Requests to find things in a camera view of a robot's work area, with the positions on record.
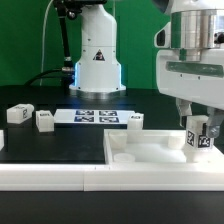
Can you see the white obstacle wall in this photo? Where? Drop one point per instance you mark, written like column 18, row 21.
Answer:
column 112, row 177
column 1, row 139

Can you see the white obstacle wall left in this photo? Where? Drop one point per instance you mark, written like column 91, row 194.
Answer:
column 1, row 139

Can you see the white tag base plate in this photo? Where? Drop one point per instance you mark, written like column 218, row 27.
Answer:
column 89, row 116

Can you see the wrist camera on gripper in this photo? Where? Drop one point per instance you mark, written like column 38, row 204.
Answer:
column 162, row 38

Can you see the white square tabletop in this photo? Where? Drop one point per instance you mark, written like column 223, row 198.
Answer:
column 154, row 146

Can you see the white obstacle wall front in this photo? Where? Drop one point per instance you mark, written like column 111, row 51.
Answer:
column 112, row 177

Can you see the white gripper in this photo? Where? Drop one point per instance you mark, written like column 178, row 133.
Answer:
column 199, row 82

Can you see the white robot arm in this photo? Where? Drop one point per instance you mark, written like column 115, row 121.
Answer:
column 196, row 25

